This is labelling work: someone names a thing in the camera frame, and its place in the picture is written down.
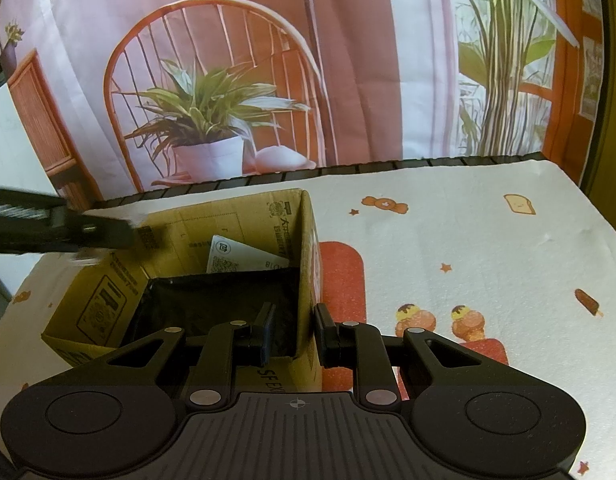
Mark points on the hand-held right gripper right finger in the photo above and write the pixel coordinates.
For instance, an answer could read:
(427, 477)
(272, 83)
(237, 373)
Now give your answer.
(325, 340)

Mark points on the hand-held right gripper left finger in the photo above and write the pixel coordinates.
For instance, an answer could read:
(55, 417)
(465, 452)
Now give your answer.
(268, 335)

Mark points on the printed room scene backdrop cloth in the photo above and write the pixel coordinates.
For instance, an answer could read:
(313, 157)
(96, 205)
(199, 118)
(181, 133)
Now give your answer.
(363, 60)

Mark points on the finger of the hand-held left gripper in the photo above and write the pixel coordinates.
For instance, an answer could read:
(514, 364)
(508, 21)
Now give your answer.
(108, 234)

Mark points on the cartoon printed tablecloth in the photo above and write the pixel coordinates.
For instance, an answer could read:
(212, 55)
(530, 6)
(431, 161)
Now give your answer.
(463, 240)

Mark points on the white printed paper card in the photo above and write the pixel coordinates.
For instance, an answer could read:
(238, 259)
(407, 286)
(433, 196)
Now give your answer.
(238, 255)

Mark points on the cardboard box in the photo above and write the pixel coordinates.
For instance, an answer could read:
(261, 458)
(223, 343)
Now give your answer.
(188, 230)

